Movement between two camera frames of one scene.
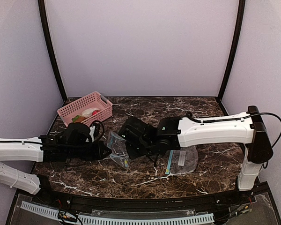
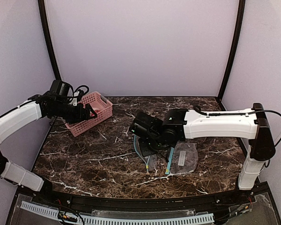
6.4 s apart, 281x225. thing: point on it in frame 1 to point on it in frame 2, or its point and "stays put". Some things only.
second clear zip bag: (183, 160) stays put
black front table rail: (235, 199) stays put
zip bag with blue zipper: (119, 153) to (151, 161)
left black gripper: (95, 150) to (83, 113)
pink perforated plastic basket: (90, 108) stays put
